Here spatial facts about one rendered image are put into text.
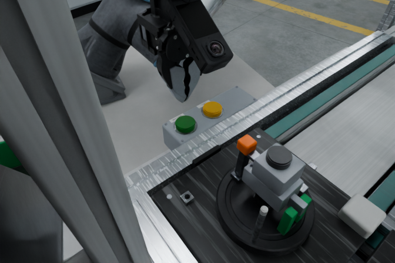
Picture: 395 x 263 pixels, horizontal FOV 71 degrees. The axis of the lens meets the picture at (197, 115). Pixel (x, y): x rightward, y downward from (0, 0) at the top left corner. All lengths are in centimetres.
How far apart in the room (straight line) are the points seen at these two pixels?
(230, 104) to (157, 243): 32
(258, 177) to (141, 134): 39
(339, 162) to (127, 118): 49
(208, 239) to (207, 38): 27
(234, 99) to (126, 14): 32
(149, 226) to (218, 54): 27
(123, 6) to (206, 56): 39
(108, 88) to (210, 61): 46
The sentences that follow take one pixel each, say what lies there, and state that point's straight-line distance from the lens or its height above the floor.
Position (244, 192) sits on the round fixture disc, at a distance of 43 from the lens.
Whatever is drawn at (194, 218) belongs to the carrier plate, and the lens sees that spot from 43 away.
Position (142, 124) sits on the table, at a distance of 71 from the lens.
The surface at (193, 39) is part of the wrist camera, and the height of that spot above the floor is 118.
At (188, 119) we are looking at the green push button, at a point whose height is 97.
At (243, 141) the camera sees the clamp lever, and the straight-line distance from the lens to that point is 37.
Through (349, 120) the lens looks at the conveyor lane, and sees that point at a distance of 71.
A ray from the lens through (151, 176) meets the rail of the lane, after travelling 49.
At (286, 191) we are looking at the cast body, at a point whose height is 106.
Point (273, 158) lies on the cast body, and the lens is 34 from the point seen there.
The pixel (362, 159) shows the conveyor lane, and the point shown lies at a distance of 64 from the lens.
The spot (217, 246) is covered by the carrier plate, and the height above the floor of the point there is 97.
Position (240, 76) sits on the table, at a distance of 86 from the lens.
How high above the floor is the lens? 135
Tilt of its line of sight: 44 degrees down
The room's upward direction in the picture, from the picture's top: straight up
